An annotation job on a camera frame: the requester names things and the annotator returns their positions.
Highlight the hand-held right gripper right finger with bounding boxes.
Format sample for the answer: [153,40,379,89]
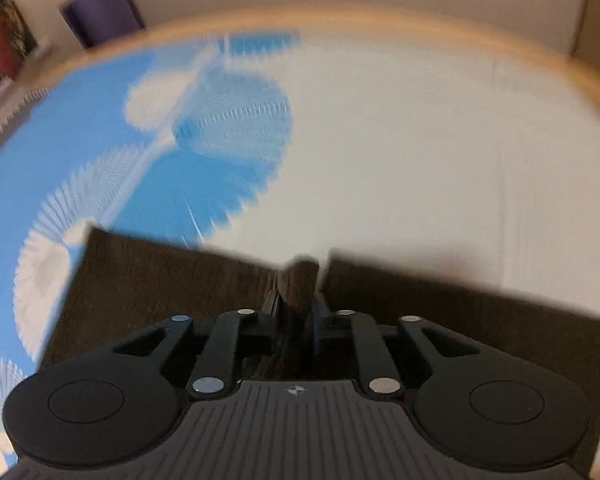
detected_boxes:
[312,292,481,398]

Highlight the wooden bed frame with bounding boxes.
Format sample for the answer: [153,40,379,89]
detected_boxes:
[0,2,600,171]

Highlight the brown corduroy pants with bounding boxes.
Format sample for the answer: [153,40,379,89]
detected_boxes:
[40,227,600,480]

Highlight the grey trimmed mattress cover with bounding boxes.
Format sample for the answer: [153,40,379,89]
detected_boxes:
[0,87,51,161]

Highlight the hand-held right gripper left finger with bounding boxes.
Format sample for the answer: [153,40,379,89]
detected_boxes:
[111,287,287,401]

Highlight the dark red cushion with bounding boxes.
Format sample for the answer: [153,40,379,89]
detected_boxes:
[0,0,37,82]

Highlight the blue and cream printed bedsheet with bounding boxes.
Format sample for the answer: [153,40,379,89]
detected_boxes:
[0,30,600,480]

